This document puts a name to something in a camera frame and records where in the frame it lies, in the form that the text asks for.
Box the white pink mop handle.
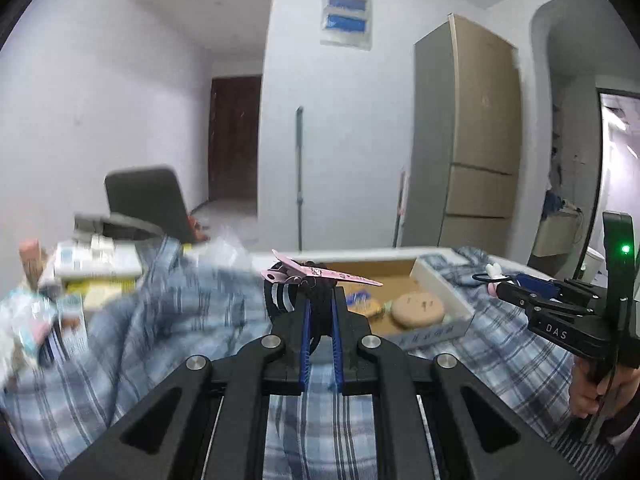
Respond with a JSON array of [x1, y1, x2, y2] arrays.
[[392, 167, 407, 248]]

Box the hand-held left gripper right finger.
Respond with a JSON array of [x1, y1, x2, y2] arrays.
[[330, 290, 583, 480]]

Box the yellow sticky notes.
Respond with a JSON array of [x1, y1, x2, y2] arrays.
[[65, 280, 133, 306]]

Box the gold refrigerator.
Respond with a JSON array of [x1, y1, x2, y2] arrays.
[[400, 12, 523, 260]]

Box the grey electrical panel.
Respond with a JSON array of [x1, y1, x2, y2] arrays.
[[320, 0, 374, 52]]

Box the grey bag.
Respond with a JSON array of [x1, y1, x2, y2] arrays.
[[74, 212, 163, 241]]

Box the clear plastic bag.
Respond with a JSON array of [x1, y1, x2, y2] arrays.
[[192, 227, 251, 273]]

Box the white tissue box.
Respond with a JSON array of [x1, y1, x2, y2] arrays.
[[52, 237, 143, 281]]

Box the pastel wet wipes pack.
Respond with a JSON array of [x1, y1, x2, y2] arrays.
[[10, 292, 68, 361]]

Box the blue plaid cloth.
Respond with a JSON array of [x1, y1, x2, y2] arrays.
[[0, 234, 626, 480]]

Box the grey mop handle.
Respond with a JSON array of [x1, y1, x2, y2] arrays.
[[295, 106, 305, 251]]

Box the person's right hand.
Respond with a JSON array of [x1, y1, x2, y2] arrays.
[[569, 357, 601, 418]]

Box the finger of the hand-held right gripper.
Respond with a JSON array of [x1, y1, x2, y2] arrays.
[[514, 272, 606, 306], [494, 281, 598, 317]]

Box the dark grey chair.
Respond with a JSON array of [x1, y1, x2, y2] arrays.
[[104, 165, 197, 245]]

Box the cardboard box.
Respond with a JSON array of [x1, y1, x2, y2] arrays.
[[310, 252, 476, 352]]

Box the red slipper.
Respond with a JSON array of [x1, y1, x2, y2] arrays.
[[187, 215, 211, 241]]

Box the dark brown door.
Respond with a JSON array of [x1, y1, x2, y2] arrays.
[[208, 75, 263, 201]]

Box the black hair tie white charm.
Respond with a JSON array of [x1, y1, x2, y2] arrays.
[[472, 262, 516, 296]]

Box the blue tissue pack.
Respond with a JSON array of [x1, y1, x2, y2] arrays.
[[347, 292, 386, 318]]

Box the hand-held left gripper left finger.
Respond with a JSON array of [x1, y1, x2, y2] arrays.
[[59, 290, 313, 480]]

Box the beige vanity cabinet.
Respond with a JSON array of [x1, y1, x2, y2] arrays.
[[530, 207, 583, 266]]

